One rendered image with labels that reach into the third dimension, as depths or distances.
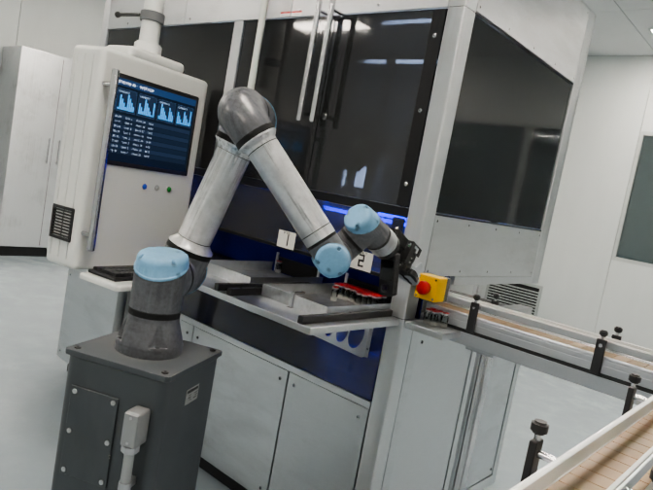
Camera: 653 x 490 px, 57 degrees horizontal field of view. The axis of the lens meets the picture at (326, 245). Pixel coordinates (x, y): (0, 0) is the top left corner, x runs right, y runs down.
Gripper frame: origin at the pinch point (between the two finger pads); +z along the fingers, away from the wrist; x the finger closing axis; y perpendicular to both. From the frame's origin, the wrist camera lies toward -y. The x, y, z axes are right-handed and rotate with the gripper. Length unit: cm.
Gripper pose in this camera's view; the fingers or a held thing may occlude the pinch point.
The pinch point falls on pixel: (413, 284)
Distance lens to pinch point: 168.3
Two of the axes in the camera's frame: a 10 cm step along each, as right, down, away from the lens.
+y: 4.4, -8.7, 2.3
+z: 5.1, 4.5, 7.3
